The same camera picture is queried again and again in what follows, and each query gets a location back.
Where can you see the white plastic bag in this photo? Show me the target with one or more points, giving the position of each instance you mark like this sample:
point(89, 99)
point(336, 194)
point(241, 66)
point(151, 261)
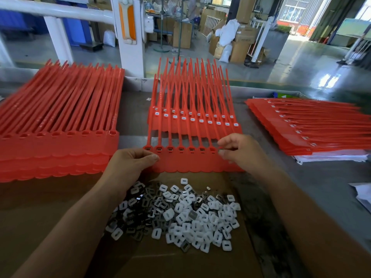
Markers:
point(109, 39)

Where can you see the white slatted rail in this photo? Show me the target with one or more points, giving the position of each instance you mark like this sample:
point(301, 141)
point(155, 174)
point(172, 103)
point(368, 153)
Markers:
point(210, 26)

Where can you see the white paper sheet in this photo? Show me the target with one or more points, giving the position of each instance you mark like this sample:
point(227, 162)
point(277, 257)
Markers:
point(362, 195)

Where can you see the orange reflector plate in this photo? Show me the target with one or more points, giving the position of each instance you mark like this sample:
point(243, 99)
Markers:
point(127, 23)

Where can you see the white metal frame post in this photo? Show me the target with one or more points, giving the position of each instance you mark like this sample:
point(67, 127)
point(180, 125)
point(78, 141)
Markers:
point(132, 57)

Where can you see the white paper stack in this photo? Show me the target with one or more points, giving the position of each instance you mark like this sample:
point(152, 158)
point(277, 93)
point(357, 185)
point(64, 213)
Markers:
point(333, 156)

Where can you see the upright cardboard box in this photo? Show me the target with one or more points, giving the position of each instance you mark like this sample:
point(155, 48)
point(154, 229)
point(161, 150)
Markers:
point(182, 34)

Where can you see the pile of white and metal inserts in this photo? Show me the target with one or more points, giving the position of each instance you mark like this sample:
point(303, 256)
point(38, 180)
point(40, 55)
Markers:
point(191, 220)

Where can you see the blue plastic bin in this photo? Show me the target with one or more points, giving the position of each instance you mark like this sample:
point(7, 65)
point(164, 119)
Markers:
point(74, 31)

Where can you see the large cardboard box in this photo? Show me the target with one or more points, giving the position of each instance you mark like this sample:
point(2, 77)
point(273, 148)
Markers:
point(239, 52)

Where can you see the tall cardboard box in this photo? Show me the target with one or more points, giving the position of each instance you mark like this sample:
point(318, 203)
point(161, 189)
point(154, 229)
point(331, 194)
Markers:
point(245, 10)

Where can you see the person's left hand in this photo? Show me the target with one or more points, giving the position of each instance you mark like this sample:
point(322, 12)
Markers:
point(124, 167)

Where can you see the brown cardboard sheet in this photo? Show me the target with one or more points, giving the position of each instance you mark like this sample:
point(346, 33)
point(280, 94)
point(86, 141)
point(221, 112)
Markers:
point(32, 205)

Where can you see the person's left forearm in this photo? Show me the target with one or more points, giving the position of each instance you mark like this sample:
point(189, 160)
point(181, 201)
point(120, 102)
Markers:
point(75, 228)

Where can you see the tall stack of empty red strips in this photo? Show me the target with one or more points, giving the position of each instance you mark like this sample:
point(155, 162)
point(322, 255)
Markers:
point(58, 118)

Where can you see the white switch box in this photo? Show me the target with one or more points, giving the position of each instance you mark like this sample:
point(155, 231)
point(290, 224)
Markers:
point(149, 24)

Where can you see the large white sack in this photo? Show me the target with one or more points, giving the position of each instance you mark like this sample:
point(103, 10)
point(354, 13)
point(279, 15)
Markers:
point(229, 31)

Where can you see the green packet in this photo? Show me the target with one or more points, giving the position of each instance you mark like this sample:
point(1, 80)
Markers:
point(282, 95)

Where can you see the person's right thumb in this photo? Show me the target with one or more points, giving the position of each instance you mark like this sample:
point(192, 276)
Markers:
point(226, 155)

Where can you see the stack of red strips with inserts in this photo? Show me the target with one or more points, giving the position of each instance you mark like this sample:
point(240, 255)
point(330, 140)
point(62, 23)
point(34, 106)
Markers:
point(188, 107)

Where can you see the person's right forearm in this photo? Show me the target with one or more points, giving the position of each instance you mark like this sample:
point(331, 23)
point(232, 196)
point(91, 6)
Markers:
point(310, 228)

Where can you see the person's left thumb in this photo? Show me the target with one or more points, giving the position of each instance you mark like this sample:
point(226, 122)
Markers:
point(146, 162)

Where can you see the fan stand pole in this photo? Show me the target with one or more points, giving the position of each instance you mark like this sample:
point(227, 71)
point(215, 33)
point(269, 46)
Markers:
point(161, 26)

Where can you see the small white sack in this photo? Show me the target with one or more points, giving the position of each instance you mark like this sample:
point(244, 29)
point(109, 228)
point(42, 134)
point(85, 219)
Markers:
point(225, 53)

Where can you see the white slanted metal post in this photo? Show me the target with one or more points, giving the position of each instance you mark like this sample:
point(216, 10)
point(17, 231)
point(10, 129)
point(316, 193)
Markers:
point(262, 40)

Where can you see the cardboard box with tape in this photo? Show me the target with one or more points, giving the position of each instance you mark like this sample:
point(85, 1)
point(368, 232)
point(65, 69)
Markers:
point(246, 34)

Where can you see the red seal strip sheet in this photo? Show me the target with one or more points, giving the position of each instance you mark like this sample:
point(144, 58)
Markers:
point(191, 162)

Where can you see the flat stack of finished red strips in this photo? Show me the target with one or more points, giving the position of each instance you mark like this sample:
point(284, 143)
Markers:
point(313, 127)

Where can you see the person's right hand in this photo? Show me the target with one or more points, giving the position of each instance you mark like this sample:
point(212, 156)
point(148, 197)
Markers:
point(249, 154)

